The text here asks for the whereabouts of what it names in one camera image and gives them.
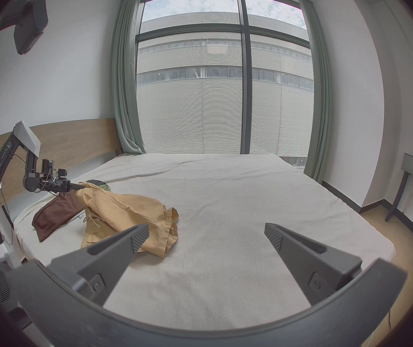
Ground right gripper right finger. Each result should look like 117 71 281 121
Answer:
264 223 363 307

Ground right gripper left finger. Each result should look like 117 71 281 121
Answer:
49 223 150 307

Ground tan shorts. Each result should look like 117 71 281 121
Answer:
76 182 179 259

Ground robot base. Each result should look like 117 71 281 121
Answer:
0 235 33 332

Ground bed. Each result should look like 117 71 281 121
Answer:
0 118 396 333

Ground brown garment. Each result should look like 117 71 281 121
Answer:
32 193 84 243

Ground window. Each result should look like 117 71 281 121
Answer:
134 0 316 167

